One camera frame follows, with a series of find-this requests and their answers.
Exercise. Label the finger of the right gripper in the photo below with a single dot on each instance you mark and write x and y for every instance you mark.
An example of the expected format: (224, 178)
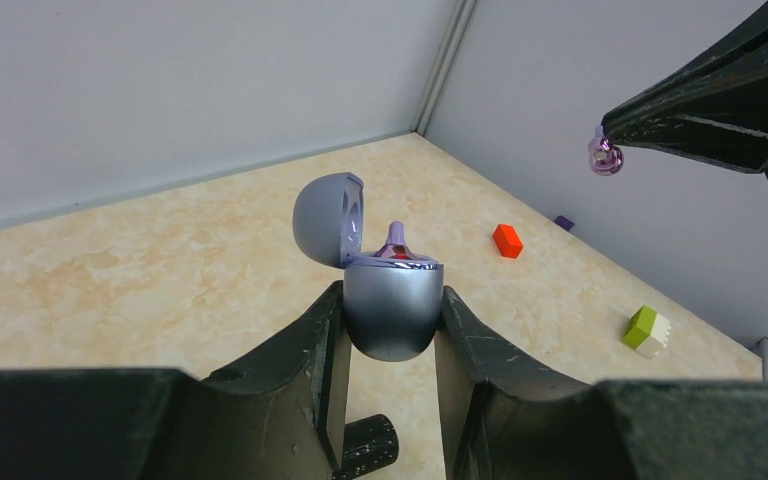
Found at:
(713, 110)

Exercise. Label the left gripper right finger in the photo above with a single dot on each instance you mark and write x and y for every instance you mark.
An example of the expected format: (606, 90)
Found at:
(506, 415)

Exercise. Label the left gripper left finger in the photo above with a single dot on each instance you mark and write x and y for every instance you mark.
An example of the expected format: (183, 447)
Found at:
(277, 412)

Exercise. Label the purple earbud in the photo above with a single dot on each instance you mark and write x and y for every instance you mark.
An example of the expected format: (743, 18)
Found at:
(395, 246)
(605, 159)

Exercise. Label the lavender earbud charging case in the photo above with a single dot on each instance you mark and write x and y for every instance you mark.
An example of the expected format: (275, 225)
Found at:
(392, 306)

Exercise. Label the black glitter microphone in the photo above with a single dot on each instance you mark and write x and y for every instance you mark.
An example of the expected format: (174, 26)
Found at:
(370, 444)

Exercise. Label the green white toy brick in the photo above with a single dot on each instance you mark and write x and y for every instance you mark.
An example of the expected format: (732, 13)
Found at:
(647, 332)

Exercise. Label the red block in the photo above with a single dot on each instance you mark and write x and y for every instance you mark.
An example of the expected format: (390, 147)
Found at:
(507, 241)

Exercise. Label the purple small object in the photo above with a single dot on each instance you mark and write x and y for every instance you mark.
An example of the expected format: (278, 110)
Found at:
(564, 222)

